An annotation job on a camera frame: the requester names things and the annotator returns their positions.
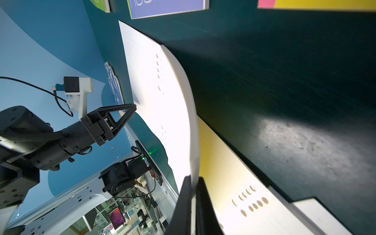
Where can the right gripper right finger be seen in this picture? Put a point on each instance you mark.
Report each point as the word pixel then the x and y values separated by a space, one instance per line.
pixel 206 220

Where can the white lined notebook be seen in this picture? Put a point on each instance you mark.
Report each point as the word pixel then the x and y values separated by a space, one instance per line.
pixel 151 8

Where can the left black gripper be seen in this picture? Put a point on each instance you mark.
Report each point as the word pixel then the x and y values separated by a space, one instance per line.
pixel 97 127

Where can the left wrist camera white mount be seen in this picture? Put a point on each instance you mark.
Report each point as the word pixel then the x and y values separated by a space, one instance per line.
pixel 76 90

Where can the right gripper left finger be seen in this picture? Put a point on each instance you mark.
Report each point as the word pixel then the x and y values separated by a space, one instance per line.
pixel 181 221

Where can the aluminium rail frame front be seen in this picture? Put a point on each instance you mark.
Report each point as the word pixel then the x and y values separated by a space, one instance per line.
pixel 82 198

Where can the green cover notebook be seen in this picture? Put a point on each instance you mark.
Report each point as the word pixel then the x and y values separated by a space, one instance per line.
pixel 102 5

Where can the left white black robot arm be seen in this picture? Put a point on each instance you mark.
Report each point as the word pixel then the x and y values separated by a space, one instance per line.
pixel 28 145

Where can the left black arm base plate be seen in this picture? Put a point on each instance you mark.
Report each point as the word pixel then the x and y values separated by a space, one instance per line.
pixel 156 173

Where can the white blue dotted work glove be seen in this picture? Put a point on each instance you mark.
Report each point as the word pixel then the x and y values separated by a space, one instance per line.
pixel 114 84

